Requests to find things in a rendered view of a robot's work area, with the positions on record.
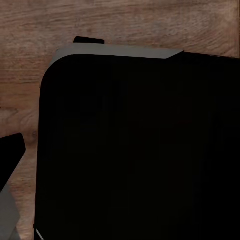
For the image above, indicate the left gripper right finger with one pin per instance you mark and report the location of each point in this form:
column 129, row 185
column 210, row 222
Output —
column 232, row 149

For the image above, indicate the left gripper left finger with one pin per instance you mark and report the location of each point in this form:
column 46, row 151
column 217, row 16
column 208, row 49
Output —
column 12, row 149

